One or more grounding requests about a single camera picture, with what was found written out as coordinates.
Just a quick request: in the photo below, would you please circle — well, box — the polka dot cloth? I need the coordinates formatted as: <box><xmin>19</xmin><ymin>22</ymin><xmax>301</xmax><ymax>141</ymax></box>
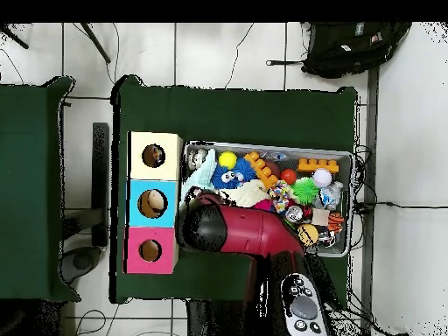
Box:
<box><xmin>148</xmin><ymin>144</ymin><xmax>166</xmax><ymax>167</ymax></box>

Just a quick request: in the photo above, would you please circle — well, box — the wooden box with three holes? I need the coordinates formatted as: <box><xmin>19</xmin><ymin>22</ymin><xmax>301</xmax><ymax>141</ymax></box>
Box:
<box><xmin>124</xmin><ymin>131</ymin><xmax>184</xmax><ymax>275</ymax></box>

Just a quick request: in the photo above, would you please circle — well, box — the shallow clear mesh bin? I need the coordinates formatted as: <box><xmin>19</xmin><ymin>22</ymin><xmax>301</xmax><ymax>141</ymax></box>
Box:
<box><xmin>176</xmin><ymin>140</ymin><xmax>354</xmax><ymax>258</ymax></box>

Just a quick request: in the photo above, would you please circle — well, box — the blue spiky toy with eyes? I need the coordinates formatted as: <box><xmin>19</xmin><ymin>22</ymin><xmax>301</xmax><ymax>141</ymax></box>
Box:
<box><xmin>209</xmin><ymin>157</ymin><xmax>258</xmax><ymax>190</ymax></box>

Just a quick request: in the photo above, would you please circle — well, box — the mint green knitted cloth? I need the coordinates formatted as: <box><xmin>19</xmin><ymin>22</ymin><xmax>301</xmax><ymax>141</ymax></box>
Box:
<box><xmin>180</xmin><ymin>148</ymin><xmax>219</xmax><ymax>202</ymax></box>

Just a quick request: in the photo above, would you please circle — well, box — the cream knitted cloth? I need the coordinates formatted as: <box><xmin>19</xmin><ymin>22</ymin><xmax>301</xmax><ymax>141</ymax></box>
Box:
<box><xmin>218</xmin><ymin>179</ymin><xmax>270</xmax><ymax>207</ymax></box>

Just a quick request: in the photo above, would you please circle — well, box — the yellow ball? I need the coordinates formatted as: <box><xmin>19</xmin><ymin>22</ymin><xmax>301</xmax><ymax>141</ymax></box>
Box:
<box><xmin>218</xmin><ymin>150</ymin><xmax>238</xmax><ymax>170</ymax></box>

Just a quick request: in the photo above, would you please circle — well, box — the long orange toy block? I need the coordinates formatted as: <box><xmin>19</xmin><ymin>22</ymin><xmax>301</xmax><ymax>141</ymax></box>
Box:
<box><xmin>243</xmin><ymin>150</ymin><xmax>280</xmax><ymax>190</ymax></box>

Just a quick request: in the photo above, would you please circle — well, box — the orange ball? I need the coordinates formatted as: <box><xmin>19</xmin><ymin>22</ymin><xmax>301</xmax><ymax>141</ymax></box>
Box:
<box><xmin>280</xmin><ymin>168</ymin><xmax>298</xmax><ymax>186</ymax></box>

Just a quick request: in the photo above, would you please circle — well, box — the dark green tablecloth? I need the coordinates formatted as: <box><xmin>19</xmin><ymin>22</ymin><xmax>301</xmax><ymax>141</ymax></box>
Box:
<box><xmin>0</xmin><ymin>75</ymin><xmax>81</xmax><ymax>303</ymax></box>
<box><xmin>109</xmin><ymin>74</ymin><xmax>359</xmax><ymax>305</ymax></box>

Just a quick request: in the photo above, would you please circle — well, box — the white baseball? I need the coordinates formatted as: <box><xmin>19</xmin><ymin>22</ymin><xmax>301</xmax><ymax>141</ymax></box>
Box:
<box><xmin>311</xmin><ymin>168</ymin><xmax>333</xmax><ymax>189</ymax></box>

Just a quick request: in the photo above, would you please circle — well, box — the black upright panel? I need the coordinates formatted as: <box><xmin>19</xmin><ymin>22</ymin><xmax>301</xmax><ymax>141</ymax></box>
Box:
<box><xmin>91</xmin><ymin>122</ymin><xmax>110</xmax><ymax>248</ymax></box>

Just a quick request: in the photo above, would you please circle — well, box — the grey stand base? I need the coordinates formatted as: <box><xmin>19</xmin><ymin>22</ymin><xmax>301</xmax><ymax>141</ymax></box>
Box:
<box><xmin>60</xmin><ymin>246</ymin><xmax>103</xmax><ymax>285</ymax></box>

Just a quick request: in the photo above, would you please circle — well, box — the black backpack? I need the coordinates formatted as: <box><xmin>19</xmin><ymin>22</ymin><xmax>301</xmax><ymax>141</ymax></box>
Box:
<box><xmin>264</xmin><ymin>22</ymin><xmax>413</xmax><ymax>80</ymax></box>

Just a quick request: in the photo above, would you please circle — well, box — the black tripod leg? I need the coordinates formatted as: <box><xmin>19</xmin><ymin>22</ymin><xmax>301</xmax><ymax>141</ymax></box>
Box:
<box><xmin>0</xmin><ymin>24</ymin><xmax>30</xmax><ymax>50</ymax></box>
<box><xmin>80</xmin><ymin>22</ymin><xmax>112</xmax><ymax>65</ymax></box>

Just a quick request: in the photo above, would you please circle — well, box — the black power cable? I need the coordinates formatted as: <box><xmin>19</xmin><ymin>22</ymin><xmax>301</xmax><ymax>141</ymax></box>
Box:
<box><xmin>374</xmin><ymin>201</ymin><xmax>448</xmax><ymax>210</ymax></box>

